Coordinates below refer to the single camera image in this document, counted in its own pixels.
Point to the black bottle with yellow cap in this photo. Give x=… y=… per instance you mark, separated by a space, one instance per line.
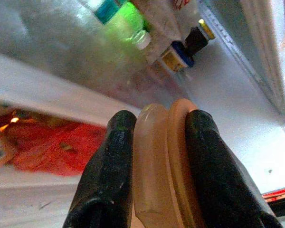
x=198 y=38

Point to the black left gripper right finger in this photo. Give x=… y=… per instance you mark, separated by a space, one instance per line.
x=218 y=171

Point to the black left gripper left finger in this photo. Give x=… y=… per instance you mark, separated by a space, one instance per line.
x=104 y=173

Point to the green plastic bottle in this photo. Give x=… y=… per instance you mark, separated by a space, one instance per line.
x=123 y=21

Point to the blue-lidded yellow container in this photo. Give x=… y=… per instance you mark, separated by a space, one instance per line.
x=178 y=57

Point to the white fridge shelf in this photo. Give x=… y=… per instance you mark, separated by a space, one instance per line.
x=61 y=90

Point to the orange-lidded plastic food container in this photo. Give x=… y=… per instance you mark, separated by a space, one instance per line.
x=161 y=166

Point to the white plastic bag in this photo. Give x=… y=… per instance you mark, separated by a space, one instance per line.
x=166 y=26

